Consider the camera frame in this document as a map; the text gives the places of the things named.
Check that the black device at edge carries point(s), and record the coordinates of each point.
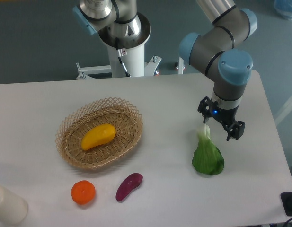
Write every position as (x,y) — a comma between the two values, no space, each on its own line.
(286,198)

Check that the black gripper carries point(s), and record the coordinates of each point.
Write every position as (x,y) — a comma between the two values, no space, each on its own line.
(223,112)

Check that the blue bag in background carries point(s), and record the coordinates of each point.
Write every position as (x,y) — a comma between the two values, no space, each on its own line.
(284,8)

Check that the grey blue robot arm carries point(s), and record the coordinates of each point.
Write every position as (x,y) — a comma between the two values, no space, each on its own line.
(213,54)

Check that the cream cylindrical bottle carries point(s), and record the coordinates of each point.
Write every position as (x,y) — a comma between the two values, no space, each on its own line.
(13,208)

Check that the yellow mango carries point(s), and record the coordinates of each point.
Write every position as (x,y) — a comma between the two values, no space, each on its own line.
(97,136)

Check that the white frame at right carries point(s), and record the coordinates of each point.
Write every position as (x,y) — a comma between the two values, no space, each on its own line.
(283,111)

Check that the orange tangerine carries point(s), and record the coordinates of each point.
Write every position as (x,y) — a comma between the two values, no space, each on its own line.
(83,192)

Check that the green bok choy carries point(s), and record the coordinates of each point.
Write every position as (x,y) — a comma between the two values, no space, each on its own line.
(207,158)

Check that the woven wicker basket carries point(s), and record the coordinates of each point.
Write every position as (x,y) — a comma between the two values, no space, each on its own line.
(123,115)

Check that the purple sweet potato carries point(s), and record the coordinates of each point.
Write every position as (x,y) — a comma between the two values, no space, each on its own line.
(129,184)

